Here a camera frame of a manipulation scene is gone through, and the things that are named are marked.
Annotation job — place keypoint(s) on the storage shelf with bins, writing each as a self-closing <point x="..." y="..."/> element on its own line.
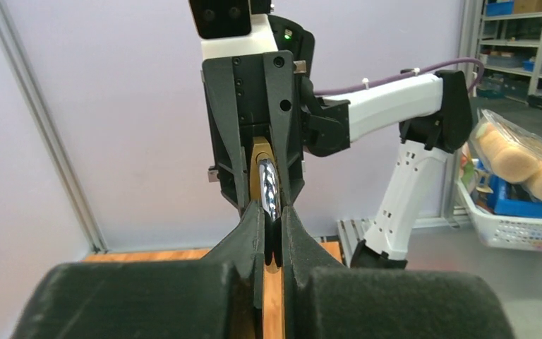
<point x="508" y="40"/>

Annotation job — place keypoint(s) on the aluminium frame rail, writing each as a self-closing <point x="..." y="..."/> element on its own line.
<point x="26" y="79"/>

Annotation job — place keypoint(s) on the packaged round cakes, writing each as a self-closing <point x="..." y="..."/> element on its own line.
<point x="509" y="151"/>

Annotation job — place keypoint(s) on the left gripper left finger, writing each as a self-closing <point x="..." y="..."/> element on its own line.
<point x="217" y="296"/>

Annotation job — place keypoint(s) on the white basket with blue items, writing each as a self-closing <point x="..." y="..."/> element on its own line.
<point x="500" y="221"/>

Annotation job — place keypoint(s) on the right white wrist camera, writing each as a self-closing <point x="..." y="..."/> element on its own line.
<point x="233" y="28"/>

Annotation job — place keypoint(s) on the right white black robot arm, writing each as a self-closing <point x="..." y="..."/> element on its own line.
<point x="432" y="109"/>

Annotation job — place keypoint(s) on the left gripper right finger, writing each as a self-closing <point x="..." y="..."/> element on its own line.
<point x="325" y="299"/>

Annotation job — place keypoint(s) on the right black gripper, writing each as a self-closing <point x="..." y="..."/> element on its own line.
<point x="249" y="96"/>

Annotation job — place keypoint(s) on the brass padlock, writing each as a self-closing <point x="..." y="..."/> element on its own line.
<point x="265" y="187"/>

